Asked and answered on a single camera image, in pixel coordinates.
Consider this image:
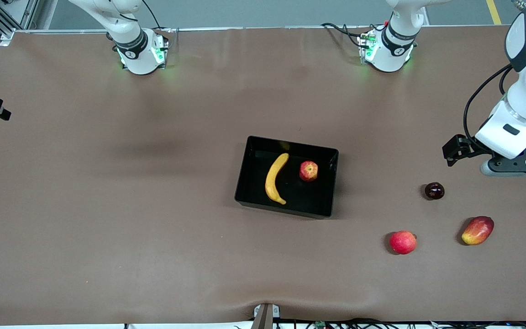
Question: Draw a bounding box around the black base cable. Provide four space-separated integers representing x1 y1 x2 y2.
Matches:
321 22 363 47
142 0 162 31

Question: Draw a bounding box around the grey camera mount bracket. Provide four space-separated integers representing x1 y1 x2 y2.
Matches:
251 303 281 329

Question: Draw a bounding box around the brown table mat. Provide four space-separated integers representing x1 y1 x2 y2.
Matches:
0 25 526 324

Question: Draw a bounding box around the red yellow mango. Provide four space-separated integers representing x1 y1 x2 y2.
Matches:
462 216 494 246

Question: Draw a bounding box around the black plastic box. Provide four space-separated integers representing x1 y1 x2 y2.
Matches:
234 136 339 219

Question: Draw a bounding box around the black right base cable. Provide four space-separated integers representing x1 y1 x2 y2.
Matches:
142 0 162 31

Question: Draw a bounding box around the dark purple plum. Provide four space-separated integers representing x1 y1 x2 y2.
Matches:
425 182 445 200

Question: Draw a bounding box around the yellow banana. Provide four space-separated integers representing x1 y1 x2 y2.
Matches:
265 153 290 205

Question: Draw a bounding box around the black left base cable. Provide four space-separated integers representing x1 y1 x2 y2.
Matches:
321 22 363 47

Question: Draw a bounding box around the red yellow streaked apple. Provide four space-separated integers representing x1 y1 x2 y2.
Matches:
299 160 319 182

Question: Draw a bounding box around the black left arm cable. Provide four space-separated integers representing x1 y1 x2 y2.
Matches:
463 63 515 154

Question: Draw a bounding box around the plain red apple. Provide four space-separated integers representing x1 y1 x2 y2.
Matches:
389 231 417 255

